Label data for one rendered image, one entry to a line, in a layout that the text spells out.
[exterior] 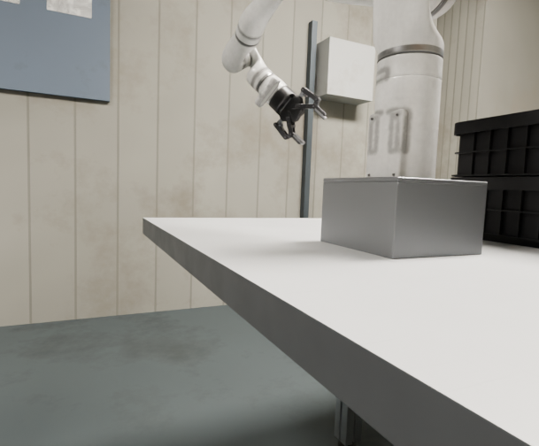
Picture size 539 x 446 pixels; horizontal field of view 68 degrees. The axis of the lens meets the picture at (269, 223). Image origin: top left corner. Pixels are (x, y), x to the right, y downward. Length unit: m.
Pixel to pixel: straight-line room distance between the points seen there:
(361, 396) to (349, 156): 2.85
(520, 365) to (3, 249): 2.41
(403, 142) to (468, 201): 0.12
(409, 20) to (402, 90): 0.09
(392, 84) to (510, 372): 0.45
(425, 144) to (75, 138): 2.09
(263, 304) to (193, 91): 2.30
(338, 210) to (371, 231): 0.08
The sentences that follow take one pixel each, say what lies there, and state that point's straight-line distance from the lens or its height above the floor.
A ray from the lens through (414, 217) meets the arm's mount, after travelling 0.54.
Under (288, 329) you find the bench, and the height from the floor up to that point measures 0.68.
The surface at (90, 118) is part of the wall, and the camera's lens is 2.47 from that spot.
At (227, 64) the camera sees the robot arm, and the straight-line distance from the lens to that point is 1.22.
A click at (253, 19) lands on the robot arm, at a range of 1.12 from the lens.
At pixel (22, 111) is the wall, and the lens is 2.48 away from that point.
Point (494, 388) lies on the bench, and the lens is 0.21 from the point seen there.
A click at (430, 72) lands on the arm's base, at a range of 0.62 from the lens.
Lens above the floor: 0.78
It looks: 5 degrees down
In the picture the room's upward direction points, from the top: 2 degrees clockwise
